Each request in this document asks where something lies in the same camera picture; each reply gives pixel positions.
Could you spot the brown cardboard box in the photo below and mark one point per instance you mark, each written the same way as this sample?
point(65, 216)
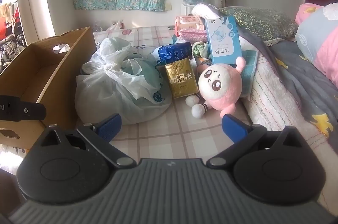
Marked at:
point(45, 73)

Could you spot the pink round plush toy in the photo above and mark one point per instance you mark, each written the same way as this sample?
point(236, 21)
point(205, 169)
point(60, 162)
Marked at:
point(220, 87)

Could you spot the green floral scrunchie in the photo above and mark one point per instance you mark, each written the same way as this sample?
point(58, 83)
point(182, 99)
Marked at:
point(201, 49)

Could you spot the green leaf pattern pillow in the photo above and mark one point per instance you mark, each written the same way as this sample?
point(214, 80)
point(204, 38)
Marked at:
point(268, 24)

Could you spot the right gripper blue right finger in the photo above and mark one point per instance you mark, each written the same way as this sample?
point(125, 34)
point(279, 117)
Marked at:
point(244, 138)

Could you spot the red white wipes pack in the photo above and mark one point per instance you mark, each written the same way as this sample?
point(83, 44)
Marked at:
point(188, 22)

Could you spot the light blue bandage box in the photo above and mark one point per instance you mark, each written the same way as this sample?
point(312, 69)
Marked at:
point(223, 40)

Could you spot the grey white quilt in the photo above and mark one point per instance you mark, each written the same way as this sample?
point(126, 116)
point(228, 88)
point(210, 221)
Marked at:
point(288, 88)

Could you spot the white plastic shopping bag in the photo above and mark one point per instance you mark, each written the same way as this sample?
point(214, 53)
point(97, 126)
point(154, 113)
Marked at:
point(117, 79)

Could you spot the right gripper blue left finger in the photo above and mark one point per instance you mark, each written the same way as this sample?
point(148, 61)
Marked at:
point(99, 136)

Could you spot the wall power socket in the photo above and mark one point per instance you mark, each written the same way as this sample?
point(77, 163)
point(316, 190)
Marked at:
point(168, 7)

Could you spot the pink grey cartoon blanket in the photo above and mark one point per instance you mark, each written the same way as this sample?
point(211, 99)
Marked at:
point(316, 37)

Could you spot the red plastic bag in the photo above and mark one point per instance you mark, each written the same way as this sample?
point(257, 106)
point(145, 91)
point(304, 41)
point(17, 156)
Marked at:
point(10, 22)

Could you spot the white water dispenser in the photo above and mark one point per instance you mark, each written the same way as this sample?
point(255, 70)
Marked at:
point(186, 9)

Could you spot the pink woven pouch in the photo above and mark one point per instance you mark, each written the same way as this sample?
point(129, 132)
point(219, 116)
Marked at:
point(193, 35)

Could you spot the teal checked towel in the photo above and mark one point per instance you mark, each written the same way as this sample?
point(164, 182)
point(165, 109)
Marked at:
point(247, 75)

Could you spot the blue wet wipes pack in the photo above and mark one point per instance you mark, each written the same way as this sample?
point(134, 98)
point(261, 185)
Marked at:
point(170, 53)

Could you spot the white plastic bag on floor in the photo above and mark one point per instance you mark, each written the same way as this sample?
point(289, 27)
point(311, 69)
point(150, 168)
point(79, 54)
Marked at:
point(116, 26)

